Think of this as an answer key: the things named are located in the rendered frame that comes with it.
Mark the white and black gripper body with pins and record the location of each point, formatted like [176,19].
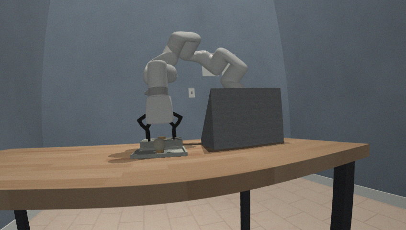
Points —
[159,109]

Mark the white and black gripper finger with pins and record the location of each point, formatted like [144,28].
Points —
[146,128]
[175,125]

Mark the grey ball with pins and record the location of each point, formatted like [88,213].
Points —
[159,144]

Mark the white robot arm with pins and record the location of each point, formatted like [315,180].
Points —
[160,70]

